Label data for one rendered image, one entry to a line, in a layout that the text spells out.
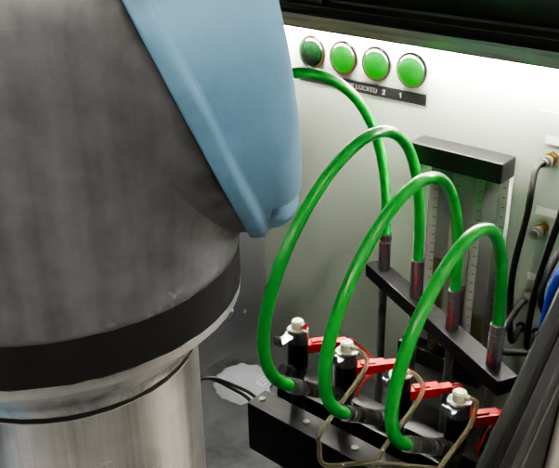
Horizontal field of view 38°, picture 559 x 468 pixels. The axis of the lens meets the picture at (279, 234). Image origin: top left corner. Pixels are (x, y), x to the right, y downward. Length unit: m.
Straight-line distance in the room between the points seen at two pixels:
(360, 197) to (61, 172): 1.13
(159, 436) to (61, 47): 0.13
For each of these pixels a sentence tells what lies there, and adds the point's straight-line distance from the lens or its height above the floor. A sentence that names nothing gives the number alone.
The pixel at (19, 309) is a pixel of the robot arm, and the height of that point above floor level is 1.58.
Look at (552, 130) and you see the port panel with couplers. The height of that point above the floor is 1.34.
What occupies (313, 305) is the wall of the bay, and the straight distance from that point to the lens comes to 1.47.
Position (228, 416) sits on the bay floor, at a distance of 1.37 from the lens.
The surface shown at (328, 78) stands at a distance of 1.06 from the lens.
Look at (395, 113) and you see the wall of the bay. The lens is 1.23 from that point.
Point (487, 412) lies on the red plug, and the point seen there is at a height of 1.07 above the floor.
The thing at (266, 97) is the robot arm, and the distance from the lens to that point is 0.19.
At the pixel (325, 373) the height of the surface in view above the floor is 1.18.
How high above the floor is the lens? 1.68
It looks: 26 degrees down
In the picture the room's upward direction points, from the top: 1 degrees counter-clockwise
